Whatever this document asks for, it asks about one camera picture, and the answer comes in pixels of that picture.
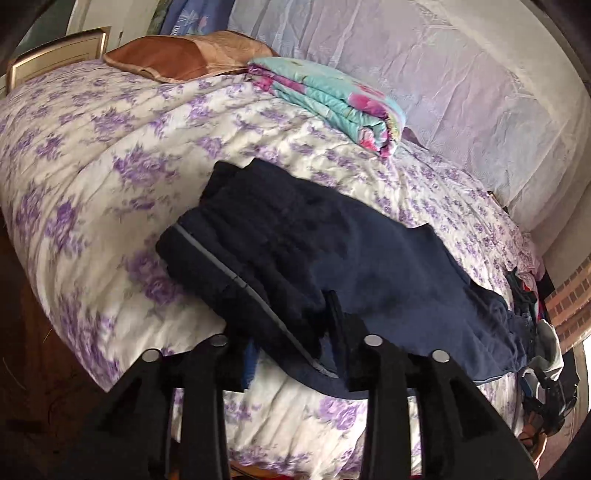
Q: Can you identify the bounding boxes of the dark navy pants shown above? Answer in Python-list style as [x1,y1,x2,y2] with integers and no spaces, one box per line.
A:
[155,159,533,399]

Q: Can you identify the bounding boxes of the pile of clothes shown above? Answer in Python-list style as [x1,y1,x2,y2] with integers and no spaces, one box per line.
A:
[506,270,578,461]

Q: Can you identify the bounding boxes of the purple floral bedspread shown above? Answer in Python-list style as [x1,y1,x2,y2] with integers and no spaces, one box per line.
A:
[0,58,541,480]

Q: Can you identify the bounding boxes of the folded teal pink floral quilt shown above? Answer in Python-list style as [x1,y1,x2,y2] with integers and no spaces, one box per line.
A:
[247,57,406,159]

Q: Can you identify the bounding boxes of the white lace cover cloth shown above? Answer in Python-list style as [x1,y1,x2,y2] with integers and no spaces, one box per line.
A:
[229,1,590,234]

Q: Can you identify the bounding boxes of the brown satin pillow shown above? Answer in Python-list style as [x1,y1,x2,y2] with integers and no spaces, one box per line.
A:
[103,30,276,84]

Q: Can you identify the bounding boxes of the blue patterned bedding bag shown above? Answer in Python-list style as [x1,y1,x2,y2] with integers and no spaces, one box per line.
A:
[159,0,235,36]

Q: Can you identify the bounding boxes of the wooden headboard frame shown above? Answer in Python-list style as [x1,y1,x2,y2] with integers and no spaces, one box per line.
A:
[6,27,110,94]

